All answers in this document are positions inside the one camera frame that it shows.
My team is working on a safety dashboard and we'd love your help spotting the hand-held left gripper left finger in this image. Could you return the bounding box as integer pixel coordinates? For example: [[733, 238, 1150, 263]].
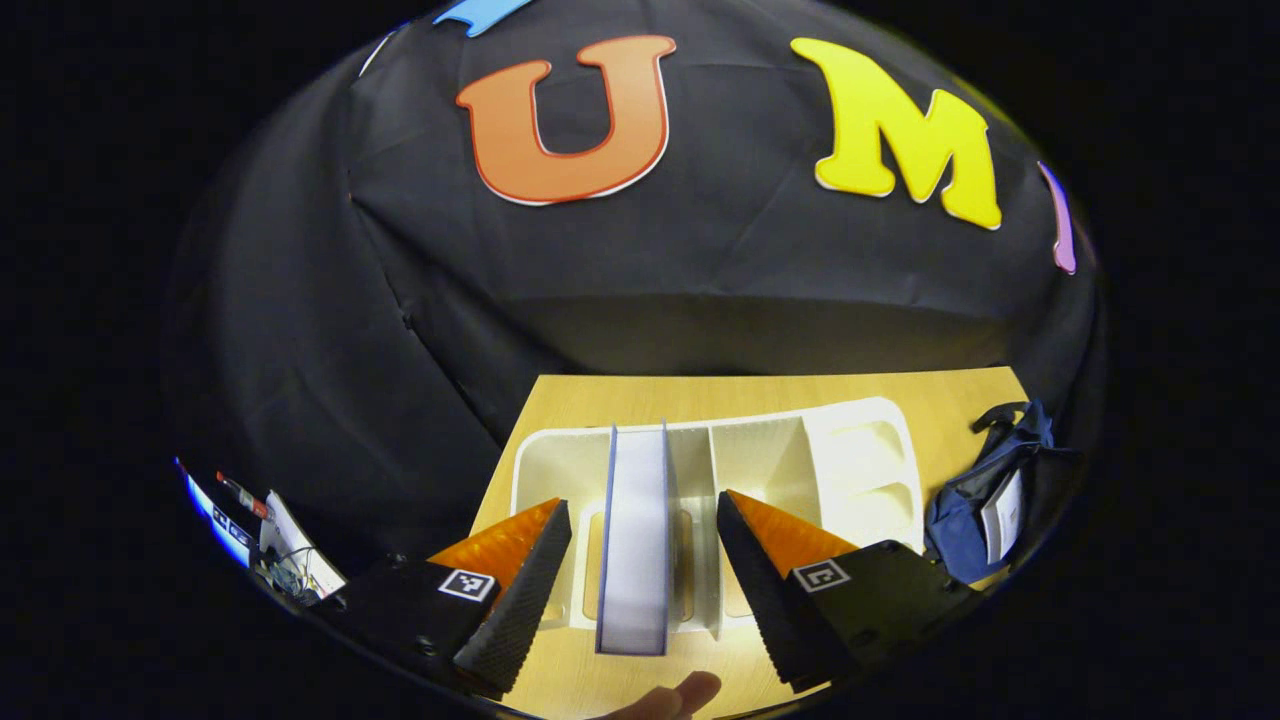
[[318, 497, 575, 699]]

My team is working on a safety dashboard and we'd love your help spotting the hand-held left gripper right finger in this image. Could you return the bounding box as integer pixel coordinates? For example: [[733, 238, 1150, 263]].
[[714, 489, 989, 695]]

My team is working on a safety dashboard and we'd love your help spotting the grey-blue cover book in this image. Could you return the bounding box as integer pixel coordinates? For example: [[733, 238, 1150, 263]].
[[596, 420, 673, 658]]

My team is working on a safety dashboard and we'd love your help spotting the white plastic bookshelf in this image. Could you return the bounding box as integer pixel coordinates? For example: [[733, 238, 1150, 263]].
[[510, 397, 926, 641]]

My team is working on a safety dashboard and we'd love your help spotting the blue schoolbag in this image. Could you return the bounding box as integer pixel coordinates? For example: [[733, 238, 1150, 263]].
[[925, 400, 1086, 586]]

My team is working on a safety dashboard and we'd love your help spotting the bright colourful sign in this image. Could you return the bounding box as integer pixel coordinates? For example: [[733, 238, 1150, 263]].
[[175, 458, 256, 569]]

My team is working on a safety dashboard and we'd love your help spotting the black backdrop cloth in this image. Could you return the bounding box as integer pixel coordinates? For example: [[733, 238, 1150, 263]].
[[165, 0, 1101, 571]]

